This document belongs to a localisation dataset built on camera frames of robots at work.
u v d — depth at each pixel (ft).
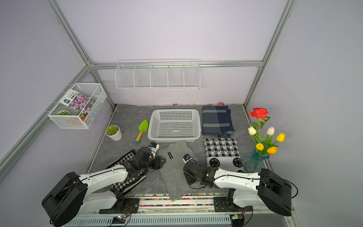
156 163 2.54
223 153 2.91
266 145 2.27
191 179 2.40
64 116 2.32
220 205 2.41
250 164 2.73
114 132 3.08
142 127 3.48
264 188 1.36
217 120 3.58
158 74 3.24
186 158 2.43
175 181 2.57
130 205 2.38
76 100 2.43
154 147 2.60
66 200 1.35
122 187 2.47
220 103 4.07
